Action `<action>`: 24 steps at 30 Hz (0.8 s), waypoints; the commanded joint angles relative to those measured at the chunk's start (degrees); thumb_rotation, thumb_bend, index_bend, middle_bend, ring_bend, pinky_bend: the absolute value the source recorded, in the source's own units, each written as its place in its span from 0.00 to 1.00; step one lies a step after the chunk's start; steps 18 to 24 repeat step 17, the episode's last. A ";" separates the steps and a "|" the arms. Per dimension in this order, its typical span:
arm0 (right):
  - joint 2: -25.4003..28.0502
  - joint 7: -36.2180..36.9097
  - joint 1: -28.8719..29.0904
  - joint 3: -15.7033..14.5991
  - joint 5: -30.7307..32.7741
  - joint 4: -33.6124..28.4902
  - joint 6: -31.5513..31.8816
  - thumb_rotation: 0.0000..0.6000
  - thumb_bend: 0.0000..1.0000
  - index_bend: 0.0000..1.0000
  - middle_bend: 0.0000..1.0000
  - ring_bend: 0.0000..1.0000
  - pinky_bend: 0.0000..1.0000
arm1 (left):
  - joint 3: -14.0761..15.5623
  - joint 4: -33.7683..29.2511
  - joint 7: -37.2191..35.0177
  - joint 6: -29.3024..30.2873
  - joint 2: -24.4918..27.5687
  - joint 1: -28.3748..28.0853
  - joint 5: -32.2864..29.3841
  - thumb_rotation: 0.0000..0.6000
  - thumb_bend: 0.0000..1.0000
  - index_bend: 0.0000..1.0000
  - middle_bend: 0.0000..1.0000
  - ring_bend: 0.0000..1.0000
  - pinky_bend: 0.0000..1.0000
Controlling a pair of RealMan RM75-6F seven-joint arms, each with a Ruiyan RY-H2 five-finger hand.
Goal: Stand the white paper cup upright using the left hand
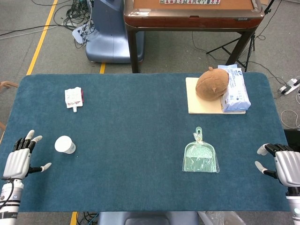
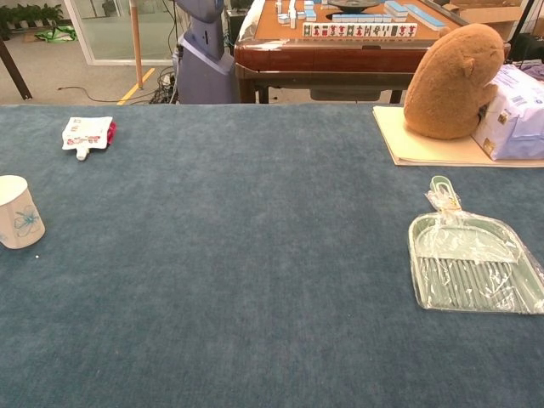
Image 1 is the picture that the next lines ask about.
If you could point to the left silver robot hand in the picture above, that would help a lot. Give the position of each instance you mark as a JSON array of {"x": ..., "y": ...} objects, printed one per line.
[{"x": 17, "y": 164}]

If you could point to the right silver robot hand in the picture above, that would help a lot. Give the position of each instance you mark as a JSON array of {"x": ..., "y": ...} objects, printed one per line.
[{"x": 288, "y": 168}]

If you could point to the white paper cup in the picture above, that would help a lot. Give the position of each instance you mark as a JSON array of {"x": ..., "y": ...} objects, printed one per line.
[{"x": 64, "y": 144}]

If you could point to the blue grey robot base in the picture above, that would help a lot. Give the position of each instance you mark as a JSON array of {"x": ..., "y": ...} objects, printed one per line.
[{"x": 110, "y": 42}]

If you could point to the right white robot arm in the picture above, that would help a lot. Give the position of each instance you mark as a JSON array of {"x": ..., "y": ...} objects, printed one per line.
[{"x": 294, "y": 206}]

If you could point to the black box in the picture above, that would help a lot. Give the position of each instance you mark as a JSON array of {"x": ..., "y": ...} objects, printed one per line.
[{"x": 293, "y": 137}]

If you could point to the clear plastic bag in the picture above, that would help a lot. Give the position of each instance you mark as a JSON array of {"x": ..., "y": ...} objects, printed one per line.
[{"x": 220, "y": 218}]

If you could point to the white spout pouch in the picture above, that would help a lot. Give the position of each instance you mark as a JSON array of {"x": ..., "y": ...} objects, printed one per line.
[{"x": 73, "y": 97}]

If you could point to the white blue tissue pack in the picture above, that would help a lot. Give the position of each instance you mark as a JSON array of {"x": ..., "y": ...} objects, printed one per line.
[{"x": 236, "y": 96}]

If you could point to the green dustpan in plastic bag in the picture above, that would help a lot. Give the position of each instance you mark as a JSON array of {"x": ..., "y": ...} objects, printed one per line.
[{"x": 199, "y": 157}]

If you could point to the brown plush toy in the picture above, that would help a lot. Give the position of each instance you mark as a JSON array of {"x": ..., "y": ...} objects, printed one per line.
[{"x": 211, "y": 86}]

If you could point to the beige flat board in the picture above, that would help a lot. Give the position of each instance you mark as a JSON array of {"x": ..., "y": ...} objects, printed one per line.
[{"x": 194, "y": 105}]

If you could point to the teal table mat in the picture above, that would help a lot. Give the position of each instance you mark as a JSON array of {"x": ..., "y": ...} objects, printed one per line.
[{"x": 140, "y": 140}]

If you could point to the black tripod stand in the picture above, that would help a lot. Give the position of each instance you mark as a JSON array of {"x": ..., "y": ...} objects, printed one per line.
[{"x": 253, "y": 43}]

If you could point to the blue grey robot torso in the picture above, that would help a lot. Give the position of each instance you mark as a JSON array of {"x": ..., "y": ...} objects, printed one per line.
[{"x": 140, "y": 219}]

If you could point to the white power strip with plugs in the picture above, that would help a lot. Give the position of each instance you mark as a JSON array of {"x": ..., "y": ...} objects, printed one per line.
[{"x": 77, "y": 34}]

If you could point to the brown mahjong table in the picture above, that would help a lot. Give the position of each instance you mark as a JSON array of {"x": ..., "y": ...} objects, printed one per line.
[{"x": 187, "y": 22}]

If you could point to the mahjong tile row face up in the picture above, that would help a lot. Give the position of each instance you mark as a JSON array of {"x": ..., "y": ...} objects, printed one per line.
[{"x": 187, "y": 2}]

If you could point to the curved wooden chair frame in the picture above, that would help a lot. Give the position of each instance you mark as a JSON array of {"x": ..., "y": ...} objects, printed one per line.
[{"x": 7, "y": 84}]

